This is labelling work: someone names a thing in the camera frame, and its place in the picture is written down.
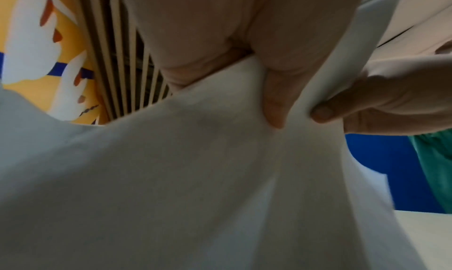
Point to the person's right hand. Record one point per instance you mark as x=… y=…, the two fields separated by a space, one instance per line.
x=395 y=96

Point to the person's left hand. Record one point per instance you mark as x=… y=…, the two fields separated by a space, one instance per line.
x=212 y=26

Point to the stack of white papers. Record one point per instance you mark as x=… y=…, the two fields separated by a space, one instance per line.
x=176 y=179

